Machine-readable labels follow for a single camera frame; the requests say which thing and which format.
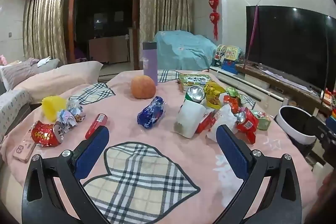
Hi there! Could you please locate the crumpled printed paper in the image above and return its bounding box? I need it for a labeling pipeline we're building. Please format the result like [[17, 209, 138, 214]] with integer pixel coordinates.
[[56, 99, 86, 132]]

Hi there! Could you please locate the orange red snack packet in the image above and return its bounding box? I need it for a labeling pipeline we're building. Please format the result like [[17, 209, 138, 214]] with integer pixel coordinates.
[[223, 96, 242, 114]]

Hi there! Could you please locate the person's right hand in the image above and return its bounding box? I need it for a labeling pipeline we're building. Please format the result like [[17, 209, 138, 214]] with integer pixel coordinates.
[[318, 172, 336, 202]]

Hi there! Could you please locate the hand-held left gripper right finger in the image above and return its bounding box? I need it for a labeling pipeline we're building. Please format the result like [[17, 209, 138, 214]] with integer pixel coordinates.
[[216, 124, 302, 224]]

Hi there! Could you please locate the beige balcony cabinet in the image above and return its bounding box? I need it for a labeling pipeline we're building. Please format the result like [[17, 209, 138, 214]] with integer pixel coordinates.
[[88, 35, 130, 64]]

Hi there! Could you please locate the white tv cabinet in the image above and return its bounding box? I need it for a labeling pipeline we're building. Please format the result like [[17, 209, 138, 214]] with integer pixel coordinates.
[[209, 63, 336, 135]]

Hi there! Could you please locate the red orange toy phone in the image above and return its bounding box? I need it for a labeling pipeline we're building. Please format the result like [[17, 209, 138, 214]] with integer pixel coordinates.
[[322, 88, 336, 107]]

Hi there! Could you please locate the black flat television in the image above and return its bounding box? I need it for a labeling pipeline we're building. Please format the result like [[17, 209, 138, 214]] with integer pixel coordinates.
[[245, 5, 336, 95]]

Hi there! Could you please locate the crushed green can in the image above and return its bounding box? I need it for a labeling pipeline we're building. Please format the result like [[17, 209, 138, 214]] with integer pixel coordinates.
[[185, 84, 206, 104]]

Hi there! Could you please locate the white cloth under television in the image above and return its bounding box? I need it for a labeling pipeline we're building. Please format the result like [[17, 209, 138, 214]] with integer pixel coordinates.
[[256, 66, 313, 88]]

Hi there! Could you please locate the small white cloth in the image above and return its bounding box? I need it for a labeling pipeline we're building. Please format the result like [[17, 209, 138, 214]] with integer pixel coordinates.
[[37, 56, 53, 67]]

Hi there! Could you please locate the teal floral cover cloth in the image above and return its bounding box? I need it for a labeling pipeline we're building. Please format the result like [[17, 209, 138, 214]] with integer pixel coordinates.
[[153, 30, 218, 71]]

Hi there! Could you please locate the beige patterned curtain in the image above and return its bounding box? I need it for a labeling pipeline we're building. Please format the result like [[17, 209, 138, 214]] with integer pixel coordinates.
[[23, 0, 67, 65], [139, 0, 194, 71]]

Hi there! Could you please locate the purple thermos bottle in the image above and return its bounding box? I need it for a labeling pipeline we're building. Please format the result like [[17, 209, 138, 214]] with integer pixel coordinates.
[[142, 42, 158, 86]]

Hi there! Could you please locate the red wrapper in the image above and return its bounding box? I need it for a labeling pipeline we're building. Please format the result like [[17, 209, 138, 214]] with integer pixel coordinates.
[[196, 109, 219, 134]]

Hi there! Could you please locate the small red can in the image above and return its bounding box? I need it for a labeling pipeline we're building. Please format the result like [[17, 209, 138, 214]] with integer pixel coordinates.
[[85, 113, 108, 139]]

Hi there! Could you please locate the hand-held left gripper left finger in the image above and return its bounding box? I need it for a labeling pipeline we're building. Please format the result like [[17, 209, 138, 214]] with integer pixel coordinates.
[[21, 126, 111, 224]]

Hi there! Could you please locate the crushed red can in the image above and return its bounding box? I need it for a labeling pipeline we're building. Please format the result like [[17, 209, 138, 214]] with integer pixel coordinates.
[[31, 121, 64, 148]]

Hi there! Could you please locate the pink strap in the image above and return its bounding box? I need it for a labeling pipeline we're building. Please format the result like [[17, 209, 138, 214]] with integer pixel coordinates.
[[243, 6, 259, 69]]

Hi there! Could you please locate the orange red apple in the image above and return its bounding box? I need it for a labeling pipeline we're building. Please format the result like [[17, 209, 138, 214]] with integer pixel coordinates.
[[131, 75, 156, 99]]

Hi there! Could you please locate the pink phone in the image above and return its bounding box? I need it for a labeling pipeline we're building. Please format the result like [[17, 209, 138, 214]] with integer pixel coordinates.
[[13, 140, 36, 163]]

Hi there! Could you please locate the white patterned sofa cover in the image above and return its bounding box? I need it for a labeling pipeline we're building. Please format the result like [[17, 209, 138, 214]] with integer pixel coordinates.
[[0, 89, 32, 132]]

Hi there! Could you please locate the blue snack bag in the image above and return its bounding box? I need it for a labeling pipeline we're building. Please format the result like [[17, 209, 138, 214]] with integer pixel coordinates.
[[137, 96, 167, 130]]

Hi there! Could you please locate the colourful toy cash register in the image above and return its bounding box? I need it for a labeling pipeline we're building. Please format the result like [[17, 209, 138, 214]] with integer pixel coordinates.
[[223, 45, 245, 75]]

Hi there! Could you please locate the green orange carton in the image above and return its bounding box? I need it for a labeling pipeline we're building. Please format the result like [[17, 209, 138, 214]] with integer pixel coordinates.
[[253, 110, 272, 131]]

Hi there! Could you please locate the white green bead toy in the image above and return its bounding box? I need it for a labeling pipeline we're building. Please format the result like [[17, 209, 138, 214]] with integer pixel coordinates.
[[213, 45, 226, 67]]

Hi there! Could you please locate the red hanging heart decoration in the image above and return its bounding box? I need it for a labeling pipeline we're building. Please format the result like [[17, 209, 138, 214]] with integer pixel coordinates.
[[207, 0, 220, 41]]

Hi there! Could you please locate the white plastic bag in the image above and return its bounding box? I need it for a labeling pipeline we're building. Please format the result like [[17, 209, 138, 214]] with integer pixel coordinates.
[[207, 105, 238, 142]]

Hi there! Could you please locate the yellow snack packet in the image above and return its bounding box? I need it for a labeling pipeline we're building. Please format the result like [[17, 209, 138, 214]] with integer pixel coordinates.
[[203, 82, 226, 110]]

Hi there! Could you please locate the green snack packet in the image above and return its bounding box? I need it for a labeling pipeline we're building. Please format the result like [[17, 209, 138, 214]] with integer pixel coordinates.
[[226, 87, 240, 98]]

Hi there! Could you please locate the pink covered sofa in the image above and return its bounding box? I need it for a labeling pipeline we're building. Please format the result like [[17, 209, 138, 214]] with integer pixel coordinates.
[[13, 61, 103, 98]]

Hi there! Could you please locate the green strap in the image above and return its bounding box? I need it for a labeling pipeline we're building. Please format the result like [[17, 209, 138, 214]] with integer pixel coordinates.
[[324, 14, 331, 94]]

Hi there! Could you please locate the white rimmed black trash bin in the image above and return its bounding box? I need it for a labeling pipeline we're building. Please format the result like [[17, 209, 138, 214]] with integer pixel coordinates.
[[274, 105, 324, 159]]

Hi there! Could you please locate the wooden framed glass door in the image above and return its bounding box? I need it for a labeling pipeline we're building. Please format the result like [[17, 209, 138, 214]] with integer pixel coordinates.
[[64, 0, 141, 69]]

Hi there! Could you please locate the pink plaid patch blanket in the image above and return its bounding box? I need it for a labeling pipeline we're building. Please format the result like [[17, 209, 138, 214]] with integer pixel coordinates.
[[0, 69, 319, 224]]

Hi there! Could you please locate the striped grey pillow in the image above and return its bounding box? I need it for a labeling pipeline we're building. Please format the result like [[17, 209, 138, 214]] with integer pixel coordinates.
[[0, 57, 61, 90]]

